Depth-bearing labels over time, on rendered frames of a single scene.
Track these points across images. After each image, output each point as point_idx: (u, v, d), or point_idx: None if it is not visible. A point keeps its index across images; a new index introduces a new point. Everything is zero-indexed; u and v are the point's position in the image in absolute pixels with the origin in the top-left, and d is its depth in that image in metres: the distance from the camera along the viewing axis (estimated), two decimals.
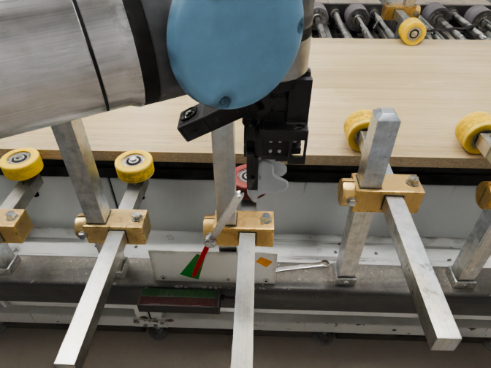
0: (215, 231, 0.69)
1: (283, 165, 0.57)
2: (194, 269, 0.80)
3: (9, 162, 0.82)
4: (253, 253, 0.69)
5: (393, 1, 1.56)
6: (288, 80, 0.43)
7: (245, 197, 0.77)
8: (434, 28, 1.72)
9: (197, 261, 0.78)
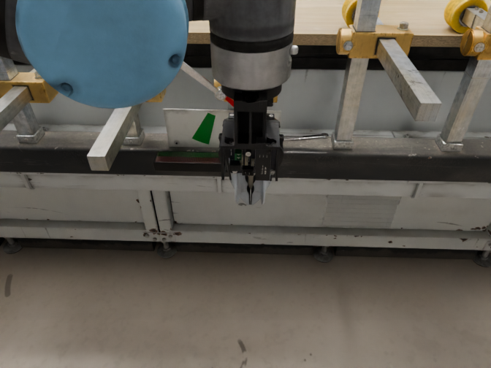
0: (202, 82, 0.77)
1: (262, 194, 0.52)
2: None
3: None
4: None
5: None
6: (215, 79, 0.43)
7: None
8: None
9: None
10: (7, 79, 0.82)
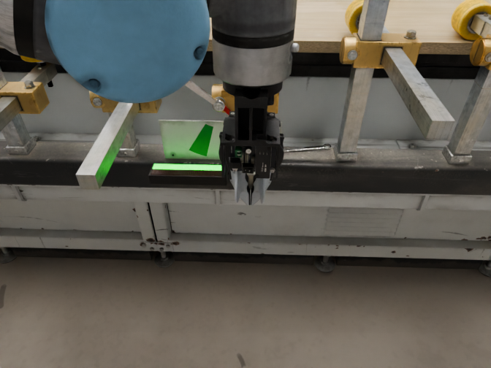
0: (199, 93, 0.74)
1: (262, 193, 0.52)
2: None
3: None
4: None
5: None
6: (216, 76, 0.43)
7: None
8: None
9: None
10: None
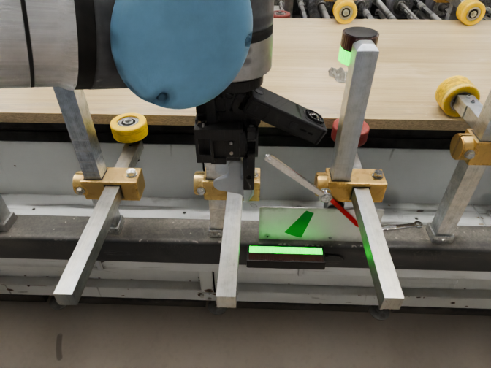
0: (310, 189, 0.73)
1: (216, 179, 0.55)
2: (352, 222, 0.82)
3: (120, 125, 0.86)
4: (367, 188, 0.76)
5: None
6: None
7: None
8: None
9: (344, 215, 0.81)
10: (99, 179, 0.78)
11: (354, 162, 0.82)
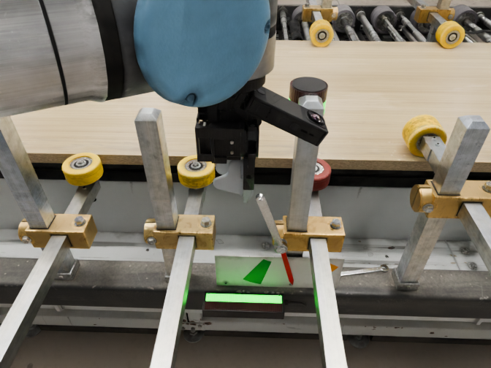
0: (274, 237, 0.69)
1: (216, 178, 0.55)
2: (288, 277, 0.80)
3: (72, 167, 0.82)
4: (325, 239, 0.73)
5: (426, 4, 1.56)
6: None
7: None
8: (464, 31, 1.72)
9: (285, 269, 0.78)
10: (44, 228, 0.75)
11: (313, 207, 0.79)
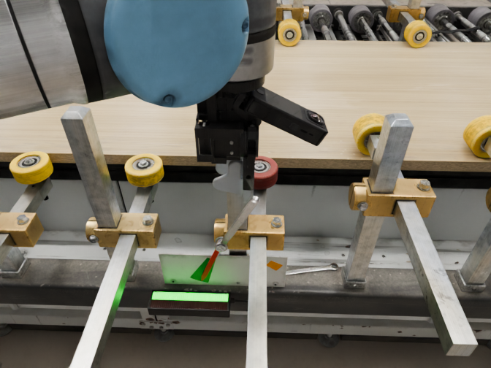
0: (226, 236, 0.69)
1: (215, 178, 0.55)
2: (203, 272, 0.80)
3: (20, 166, 0.82)
4: (264, 237, 0.73)
5: (398, 4, 1.57)
6: None
7: (256, 187, 0.81)
8: (438, 31, 1.73)
9: (207, 265, 0.78)
10: None
11: (259, 206, 0.79)
